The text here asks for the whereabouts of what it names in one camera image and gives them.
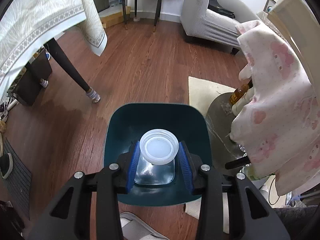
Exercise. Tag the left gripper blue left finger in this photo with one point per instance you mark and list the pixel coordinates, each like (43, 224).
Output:
(132, 166)

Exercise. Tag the picture frame on desk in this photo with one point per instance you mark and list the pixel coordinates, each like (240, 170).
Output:
(269, 5)

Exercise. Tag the black bag on armchair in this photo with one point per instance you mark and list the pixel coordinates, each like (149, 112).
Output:
(213, 5)

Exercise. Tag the grey armchair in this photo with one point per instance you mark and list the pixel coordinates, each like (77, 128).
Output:
(199, 21)

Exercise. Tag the cream floor rug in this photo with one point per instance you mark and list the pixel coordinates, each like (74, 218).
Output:
(203, 92)

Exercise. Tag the cardboard box on floor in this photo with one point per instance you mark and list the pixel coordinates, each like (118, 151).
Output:
(111, 16)

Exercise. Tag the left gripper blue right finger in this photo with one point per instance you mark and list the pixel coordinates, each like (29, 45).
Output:
(185, 168)

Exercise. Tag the cream patterned tablecloth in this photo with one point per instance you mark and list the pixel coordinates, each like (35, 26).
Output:
(28, 24)

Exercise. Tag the pink patterned tablecloth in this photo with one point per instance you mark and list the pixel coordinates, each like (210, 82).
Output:
(279, 127)

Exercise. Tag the round table base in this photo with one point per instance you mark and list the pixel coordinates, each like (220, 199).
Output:
(219, 118)

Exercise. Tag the dark teal trash bin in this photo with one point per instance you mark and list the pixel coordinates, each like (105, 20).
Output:
(128, 124)

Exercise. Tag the white plastic lid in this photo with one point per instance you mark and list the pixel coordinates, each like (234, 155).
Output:
(158, 146)

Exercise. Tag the black table leg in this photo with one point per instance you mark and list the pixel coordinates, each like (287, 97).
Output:
(61, 58)

